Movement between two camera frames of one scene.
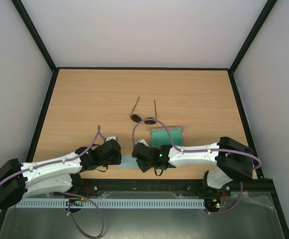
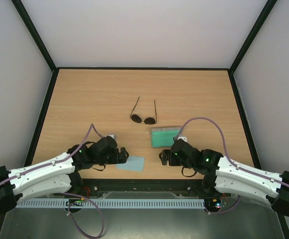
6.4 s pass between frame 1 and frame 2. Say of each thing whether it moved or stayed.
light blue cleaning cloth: stayed
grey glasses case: stayed
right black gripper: moved
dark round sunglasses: stayed
